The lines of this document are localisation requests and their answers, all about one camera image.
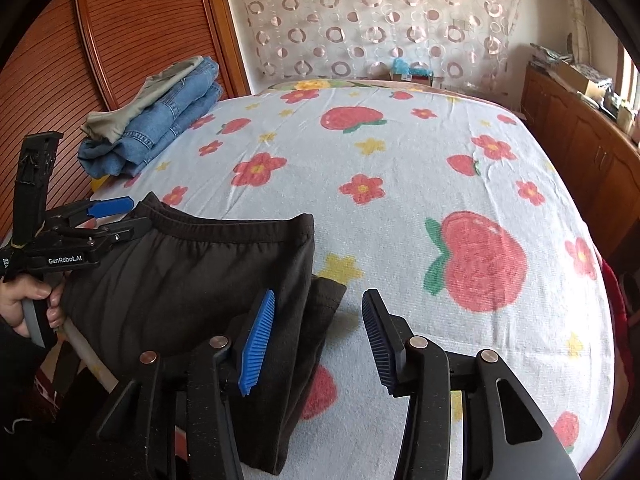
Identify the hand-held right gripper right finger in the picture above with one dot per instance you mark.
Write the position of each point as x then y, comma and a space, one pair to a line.
380, 345

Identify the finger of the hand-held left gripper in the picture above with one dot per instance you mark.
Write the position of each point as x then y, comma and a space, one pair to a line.
115, 235
115, 205

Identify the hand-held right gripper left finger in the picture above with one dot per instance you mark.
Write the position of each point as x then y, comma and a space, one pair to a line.
255, 345

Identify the black pants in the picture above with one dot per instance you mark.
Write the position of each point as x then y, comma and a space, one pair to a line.
190, 285

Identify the folded khaki pants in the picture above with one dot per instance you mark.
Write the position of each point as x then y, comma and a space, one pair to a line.
135, 105

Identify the person's left hand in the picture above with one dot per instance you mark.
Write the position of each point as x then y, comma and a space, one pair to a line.
15, 300

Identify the folded blue jeans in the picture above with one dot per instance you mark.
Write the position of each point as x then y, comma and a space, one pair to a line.
165, 125

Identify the white pole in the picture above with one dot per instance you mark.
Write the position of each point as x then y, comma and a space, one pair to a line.
90, 355

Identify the white floral bed sheet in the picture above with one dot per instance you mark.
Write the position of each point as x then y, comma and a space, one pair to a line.
425, 185

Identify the wooden headboard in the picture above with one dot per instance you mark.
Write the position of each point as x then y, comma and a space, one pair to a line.
100, 35

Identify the red cloth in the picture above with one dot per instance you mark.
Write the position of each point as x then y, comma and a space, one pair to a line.
617, 305

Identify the pink floral blanket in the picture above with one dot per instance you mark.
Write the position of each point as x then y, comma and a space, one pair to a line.
440, 91

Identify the small cardboard box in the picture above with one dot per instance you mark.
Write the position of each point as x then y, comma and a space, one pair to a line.
422, 79

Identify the blue plastic packet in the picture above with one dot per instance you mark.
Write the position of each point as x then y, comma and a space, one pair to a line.
405, 67

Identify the wooden cabinet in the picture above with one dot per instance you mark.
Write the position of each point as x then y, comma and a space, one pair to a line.
575, 140

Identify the circle-patterned sheer curtain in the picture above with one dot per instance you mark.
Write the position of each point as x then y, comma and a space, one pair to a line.
380, 15

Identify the open cardboard box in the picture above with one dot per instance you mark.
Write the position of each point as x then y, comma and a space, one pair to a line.
582, 80

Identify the pile of papers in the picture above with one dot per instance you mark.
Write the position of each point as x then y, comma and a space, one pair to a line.
547, 54

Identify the window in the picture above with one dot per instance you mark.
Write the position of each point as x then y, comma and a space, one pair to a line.
632, 75

